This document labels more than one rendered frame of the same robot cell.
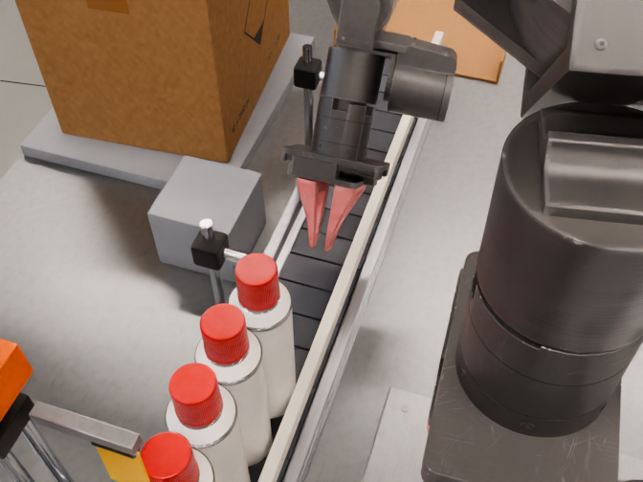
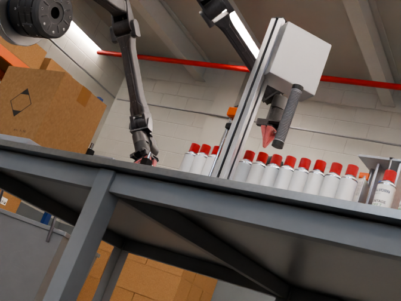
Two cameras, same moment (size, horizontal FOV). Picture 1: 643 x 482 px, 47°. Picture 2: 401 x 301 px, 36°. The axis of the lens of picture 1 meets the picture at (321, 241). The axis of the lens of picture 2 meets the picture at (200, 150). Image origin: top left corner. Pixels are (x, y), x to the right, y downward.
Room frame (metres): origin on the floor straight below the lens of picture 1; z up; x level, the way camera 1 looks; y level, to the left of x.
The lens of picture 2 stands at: (-0.46, 2.01, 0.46)
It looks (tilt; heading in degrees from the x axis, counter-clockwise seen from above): 16 degrees up; 292
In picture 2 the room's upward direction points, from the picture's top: 21 degrees clockwise
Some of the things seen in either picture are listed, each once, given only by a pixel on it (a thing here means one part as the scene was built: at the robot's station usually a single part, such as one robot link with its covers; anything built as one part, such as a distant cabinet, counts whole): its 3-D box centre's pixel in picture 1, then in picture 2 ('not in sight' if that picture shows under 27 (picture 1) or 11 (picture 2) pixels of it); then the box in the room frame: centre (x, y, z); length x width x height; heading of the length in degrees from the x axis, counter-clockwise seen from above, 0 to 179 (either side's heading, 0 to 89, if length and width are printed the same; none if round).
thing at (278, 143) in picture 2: not in sight; (287, 116); (0.00, 0.27, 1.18); 0.04 x 0.04 x 0.21
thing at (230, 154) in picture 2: not in sight; (247, 110); (0.13, 0.28, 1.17); 0.04 x 0.04 x 0.67; 72
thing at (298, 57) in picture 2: not in sight; (293, 62); (0.05, 0.24, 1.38); 0.17 x 0.10 x 0.19; 37
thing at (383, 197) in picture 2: not in sight; (381, 205); (-0.34, 0.28, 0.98); 0.05 x 0.05 x 0.20
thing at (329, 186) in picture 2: not in sight; (327, 195); (-0.18, 0.22, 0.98); 0.05 x 0.05 x 0.20
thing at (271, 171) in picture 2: not in sight; (267, 184); (0.02, 0.16, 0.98); 0.05 x 0.05 x 0.20
